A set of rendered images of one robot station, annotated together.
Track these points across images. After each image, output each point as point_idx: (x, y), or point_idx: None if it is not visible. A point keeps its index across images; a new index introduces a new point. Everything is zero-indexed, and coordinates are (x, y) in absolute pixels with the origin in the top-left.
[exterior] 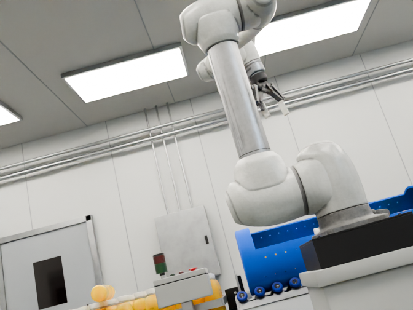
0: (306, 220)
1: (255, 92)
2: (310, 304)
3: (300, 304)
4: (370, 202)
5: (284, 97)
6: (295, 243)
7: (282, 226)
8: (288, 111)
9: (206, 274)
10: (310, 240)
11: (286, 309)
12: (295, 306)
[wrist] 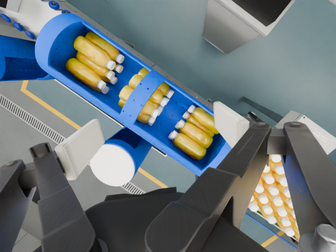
0: (146, 132)
1: (331, 162)
2: (199, 98)
3: (204, 102)
4: (83, 89)
5: (7, 162)
6: (199, 102)
7: (169, 148)
8: (92, 120)
9: (300, 113)
10: (187, 94)
11: (212, 108)
12: (207, 104)
